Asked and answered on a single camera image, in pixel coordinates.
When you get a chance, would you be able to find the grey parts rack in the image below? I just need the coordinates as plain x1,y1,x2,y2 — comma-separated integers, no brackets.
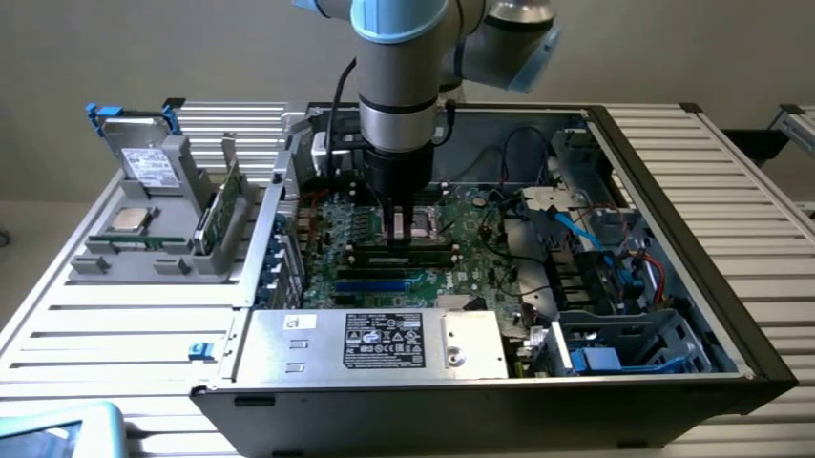
66,118,269,286

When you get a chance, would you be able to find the metal drive cage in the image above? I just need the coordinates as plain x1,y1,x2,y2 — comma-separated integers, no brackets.
543,126,639,250

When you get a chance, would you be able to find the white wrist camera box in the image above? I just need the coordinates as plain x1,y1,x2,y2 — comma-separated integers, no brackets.
309,132,353,176

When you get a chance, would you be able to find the black open PC case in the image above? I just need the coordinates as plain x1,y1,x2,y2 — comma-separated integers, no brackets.
188,101,800,453

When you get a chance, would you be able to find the CPU socket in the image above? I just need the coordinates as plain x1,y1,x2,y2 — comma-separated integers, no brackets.
389,203,459,245

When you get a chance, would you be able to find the silver power supply unit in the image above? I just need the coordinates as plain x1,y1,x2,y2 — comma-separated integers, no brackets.
229,308,512,384

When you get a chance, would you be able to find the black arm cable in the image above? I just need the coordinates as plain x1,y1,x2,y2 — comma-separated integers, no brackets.
327,56,359,193

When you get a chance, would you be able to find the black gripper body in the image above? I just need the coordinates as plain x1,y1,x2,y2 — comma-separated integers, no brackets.
363,146,436,203

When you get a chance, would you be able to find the short black plug cable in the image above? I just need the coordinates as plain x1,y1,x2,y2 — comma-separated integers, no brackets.
432,96,459,146

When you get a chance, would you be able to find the bare green RAM stick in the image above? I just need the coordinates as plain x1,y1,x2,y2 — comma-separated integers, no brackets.
86,233,193,253

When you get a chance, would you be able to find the RAM stick with white label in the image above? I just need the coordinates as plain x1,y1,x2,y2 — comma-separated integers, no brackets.
347,247,457,269

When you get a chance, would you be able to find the blue SATA wire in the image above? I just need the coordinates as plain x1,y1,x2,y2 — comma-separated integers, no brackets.
549,213,604,253

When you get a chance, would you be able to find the black expansion slot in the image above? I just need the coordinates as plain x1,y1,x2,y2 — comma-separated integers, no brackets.
333,267,409,281

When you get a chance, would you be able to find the black case fan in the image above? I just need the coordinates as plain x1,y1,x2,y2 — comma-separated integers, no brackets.
551,251,639,312

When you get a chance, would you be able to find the green motherboard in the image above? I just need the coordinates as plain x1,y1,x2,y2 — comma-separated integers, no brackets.
296,182,556,336

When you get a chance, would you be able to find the metal disk bay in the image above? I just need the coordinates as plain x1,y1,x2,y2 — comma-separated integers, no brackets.
549,307,716,379

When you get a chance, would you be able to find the silver CPU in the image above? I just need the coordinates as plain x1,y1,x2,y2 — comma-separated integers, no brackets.
110,207,155,235

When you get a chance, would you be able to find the blue expansion slot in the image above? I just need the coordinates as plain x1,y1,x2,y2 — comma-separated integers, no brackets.
333,280,409,294

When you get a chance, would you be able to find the blue disk caddy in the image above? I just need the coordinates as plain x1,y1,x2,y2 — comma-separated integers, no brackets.
568,346,624,374

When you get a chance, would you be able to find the hard disk drive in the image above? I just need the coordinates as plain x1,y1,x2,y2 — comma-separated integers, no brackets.
117,146,175,191

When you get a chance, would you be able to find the red wire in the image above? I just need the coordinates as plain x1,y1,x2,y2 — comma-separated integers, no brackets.
639,256,668,299

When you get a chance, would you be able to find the green graphics card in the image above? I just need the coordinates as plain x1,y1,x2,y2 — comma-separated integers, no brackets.
192,135,248,255

